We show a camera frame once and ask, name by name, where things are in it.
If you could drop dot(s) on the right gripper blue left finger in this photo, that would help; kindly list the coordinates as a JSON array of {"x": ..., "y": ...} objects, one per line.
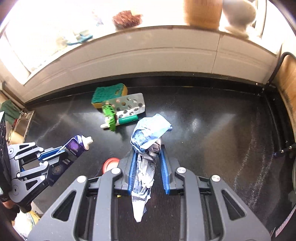
[{"x": 128, "y": 166}]

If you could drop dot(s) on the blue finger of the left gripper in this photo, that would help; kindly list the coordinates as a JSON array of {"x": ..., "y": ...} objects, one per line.
[
  {"x": 52, "y": 155},
  {"x": 44, "y": 169}
]

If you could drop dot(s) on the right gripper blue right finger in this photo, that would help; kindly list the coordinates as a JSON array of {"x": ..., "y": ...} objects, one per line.
[{"x": 168, "y": 166}]

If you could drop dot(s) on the red jar lid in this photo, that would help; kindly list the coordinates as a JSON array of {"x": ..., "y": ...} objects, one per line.
[{"x": 109, "y": 164}]

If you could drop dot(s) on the blue white wrapper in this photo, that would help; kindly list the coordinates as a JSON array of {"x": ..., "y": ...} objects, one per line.
[{"x": 146, "y": 140}]

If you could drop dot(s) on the purple toothpaste tube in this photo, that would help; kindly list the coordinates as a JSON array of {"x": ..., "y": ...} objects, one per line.
[{"x": 67, "y": 155}]

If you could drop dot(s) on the stainless steel sink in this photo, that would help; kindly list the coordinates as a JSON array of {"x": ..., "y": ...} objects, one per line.
[{"x": 23, "y": 123}]

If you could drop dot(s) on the yellow cutting board in sink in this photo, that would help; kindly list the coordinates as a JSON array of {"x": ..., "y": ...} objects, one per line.
[{"x": 15, "y": 138}]

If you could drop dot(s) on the green cloth by sink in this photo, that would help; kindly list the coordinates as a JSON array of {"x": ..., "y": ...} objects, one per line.
[{"x": 12, "y": 113}]

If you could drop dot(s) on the teal marker pen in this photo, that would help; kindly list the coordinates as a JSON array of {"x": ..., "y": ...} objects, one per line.
[{"x": 121, "y": 121}]

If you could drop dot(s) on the silver pill blister pack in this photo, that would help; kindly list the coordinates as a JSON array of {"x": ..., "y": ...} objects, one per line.
[{"x": 129, "y": 105}]

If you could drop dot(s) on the green plastic packaging piece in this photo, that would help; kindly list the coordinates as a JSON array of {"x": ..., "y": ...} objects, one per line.
[{"x": 110, "y": 117}]

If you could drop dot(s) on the green and yellow sponge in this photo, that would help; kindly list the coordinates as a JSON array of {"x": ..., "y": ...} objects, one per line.
[{"x": 105, "y": 93}]

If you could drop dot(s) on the teal cloth on sill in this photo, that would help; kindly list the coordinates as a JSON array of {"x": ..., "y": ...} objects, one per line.
[{"x": 80, "y": 40}]

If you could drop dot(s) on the brown scrubber on sill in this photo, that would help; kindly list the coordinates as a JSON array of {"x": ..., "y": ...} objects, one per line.
[{"x": 125, "y": 19}]

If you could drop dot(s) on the woven basket on sill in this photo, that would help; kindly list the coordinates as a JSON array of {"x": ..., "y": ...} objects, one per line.
[{"x": 203, "y": 13}]

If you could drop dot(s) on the white vase on sill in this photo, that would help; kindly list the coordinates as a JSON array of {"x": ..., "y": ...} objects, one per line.
[{"x": 239, "y": 14}]

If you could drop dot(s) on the wooden board black frame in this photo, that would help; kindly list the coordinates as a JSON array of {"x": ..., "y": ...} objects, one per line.
[{"x": 283, "y": 78}]

